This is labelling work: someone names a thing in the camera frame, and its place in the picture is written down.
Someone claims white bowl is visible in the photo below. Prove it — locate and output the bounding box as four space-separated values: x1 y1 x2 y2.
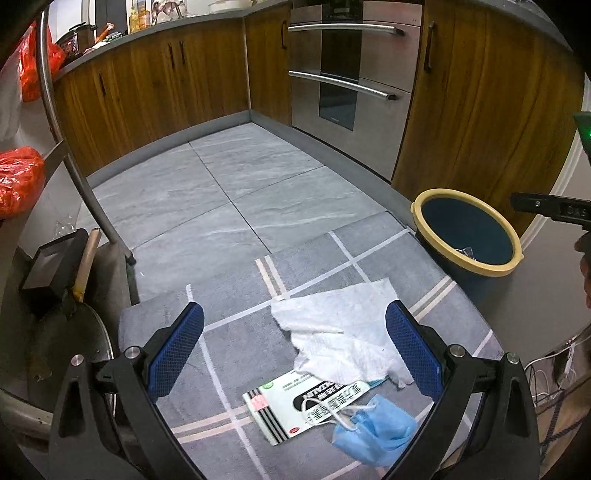
208 0 253 13

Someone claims narrow wooden kitchen cabinet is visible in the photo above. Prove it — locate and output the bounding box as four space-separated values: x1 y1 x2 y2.
244 2 293 127

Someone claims red plastic bag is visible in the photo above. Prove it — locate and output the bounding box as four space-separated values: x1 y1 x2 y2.
18 21 66 103
0 147 47 220

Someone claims dark bin with yellow rim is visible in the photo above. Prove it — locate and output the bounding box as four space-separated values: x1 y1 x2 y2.
411 188 527 291

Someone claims grey striped floor mat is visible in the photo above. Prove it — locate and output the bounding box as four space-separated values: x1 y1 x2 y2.
117 210 504 480

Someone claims yellow oil bottle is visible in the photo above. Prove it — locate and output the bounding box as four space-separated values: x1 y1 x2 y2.
129 0 153 33

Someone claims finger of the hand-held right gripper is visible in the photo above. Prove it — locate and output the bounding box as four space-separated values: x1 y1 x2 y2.
510 191 591 230

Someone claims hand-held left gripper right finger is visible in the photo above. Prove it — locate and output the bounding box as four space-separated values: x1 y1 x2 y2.
383 299 541 480

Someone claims metal rack frame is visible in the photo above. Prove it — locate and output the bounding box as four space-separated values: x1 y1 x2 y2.
37 9 139 278

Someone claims white paper towel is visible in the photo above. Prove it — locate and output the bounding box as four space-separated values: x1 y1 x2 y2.
270 277 416 388

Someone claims stainless steel oven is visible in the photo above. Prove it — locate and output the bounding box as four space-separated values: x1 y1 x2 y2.
288 0 423 183

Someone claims blue face mask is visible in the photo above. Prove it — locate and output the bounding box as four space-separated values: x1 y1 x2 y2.
302 392 419 468

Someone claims tall wooden kitchen cabinet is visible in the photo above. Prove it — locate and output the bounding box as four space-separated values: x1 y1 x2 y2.
392 0 583 238

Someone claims white packet with black print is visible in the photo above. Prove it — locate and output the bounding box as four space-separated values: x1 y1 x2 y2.
242 371 372 446

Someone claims black pan with wooden handle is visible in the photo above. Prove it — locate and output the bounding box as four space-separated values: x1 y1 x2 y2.
25 228 116 409

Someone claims black box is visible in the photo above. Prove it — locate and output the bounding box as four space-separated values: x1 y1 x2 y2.
18 228 88 303

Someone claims person's right hand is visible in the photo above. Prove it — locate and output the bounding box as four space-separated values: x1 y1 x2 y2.
574 233 591 311

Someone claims dark red rice cooker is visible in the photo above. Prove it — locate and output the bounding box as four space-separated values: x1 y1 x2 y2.
58 23 96 59

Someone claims white cable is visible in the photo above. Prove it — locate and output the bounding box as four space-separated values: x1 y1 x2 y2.
525 339 580 409

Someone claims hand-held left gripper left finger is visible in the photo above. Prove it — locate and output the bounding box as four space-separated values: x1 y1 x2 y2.
48 301 206 480

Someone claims black cable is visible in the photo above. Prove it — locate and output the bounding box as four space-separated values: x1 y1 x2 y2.
538 383 591 455

